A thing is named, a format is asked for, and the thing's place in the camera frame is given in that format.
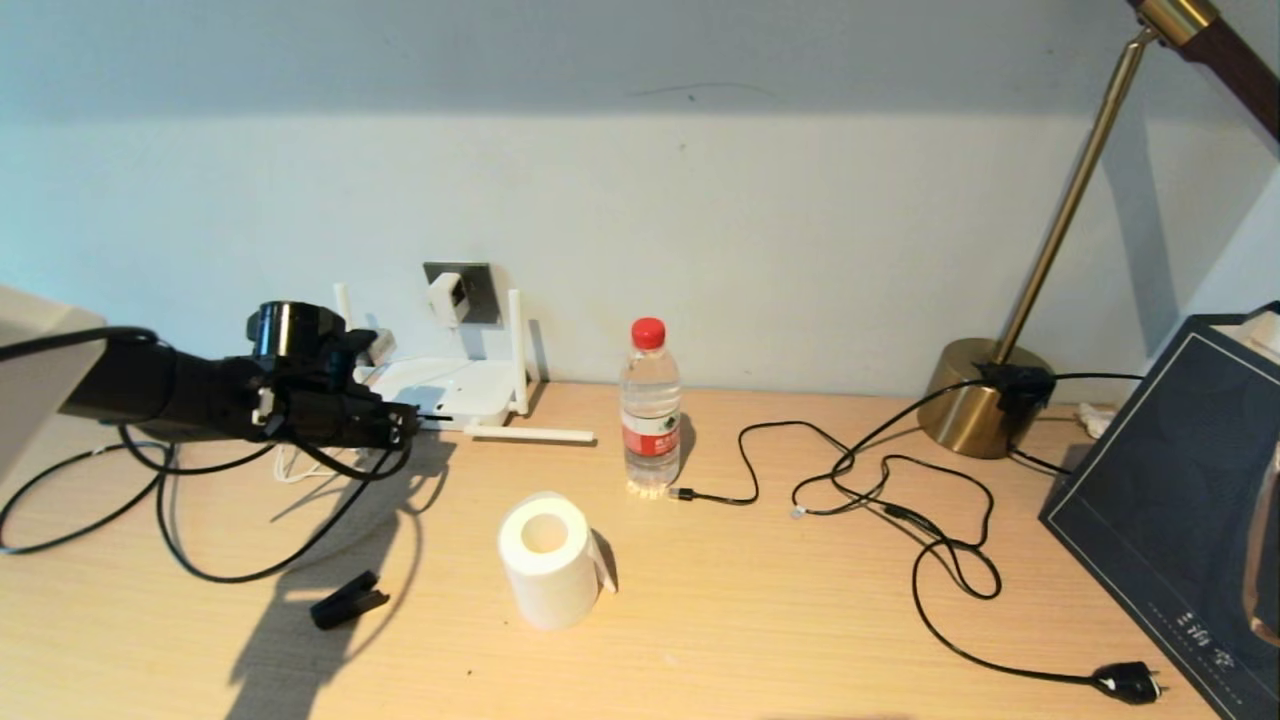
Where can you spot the brass desk lamp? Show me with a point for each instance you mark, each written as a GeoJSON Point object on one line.
{"type": "Point", "coordinates": [965, 408]}

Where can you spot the dark blue gift bag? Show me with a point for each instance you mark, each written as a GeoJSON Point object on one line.
{"type": "Point", "coordinates": [1150, 500]}

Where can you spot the black plastic clip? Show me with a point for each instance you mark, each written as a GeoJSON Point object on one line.
{"type": "Point", "coordinates": [345, 603]}

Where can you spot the white router with antennas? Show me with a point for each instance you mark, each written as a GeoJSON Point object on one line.
{"type": "Point", "coordinates": [470, 385]}

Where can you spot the white toilet paper roll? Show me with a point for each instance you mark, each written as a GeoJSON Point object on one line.
{"type": "Point", "coordinates": [550, 590]}

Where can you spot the white power adapter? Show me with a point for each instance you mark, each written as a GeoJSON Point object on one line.
{"type": "Point", "coordinates": [448, 297]}

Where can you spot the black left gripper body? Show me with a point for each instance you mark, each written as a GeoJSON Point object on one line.
{"type": "Point", "coordinates": [310, 395]}

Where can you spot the water bottle red cap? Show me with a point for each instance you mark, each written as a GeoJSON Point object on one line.
{"type": "Point", "coordinates": [650, 440]}

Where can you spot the black adapter on lamp base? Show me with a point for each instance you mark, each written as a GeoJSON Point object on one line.
{"type": "Point", "coordinates": [1018, 385]}

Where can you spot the grey wall socket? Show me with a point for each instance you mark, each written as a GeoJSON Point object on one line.
{"type": "Point", "coordinates": [485, 298]}

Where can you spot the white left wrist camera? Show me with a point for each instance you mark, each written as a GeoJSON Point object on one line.
{"type": "Point", "coordinates": [380, 345]}

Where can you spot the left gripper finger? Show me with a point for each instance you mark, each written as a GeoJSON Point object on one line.
{"type": "Point", "coordinates": [404, 412]}
{"type": "Point", "coordinates": [402, 435]}

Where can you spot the small white connector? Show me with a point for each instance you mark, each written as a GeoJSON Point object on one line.
{"type": "Point", "coordinates": [1095, 420]}

